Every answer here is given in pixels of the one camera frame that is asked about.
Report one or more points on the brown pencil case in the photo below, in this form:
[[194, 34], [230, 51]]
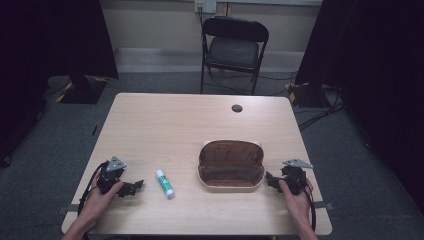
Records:
[[231, 165]]

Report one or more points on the person's left hand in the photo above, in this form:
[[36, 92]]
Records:
[[100, 201]]

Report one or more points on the white wall socket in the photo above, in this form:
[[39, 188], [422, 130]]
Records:
[[205, 6]]

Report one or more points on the black curtain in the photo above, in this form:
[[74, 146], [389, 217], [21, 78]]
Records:
[[373, 83], [50, 60]]

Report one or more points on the black stand base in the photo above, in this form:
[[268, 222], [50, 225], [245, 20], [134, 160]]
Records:
[[83, 90], [308, 95]]

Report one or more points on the person's right hand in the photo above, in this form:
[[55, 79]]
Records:
[[298, 203]]

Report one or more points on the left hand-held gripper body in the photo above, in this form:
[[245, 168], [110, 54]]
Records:
[[111, 173]]

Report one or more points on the white green glue stick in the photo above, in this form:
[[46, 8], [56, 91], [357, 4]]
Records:
[[165, 183]]

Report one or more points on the black folding chair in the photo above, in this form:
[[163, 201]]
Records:
[[233, 50]]

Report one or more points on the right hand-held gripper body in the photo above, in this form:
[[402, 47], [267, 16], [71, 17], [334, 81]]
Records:
[[295, 176]]

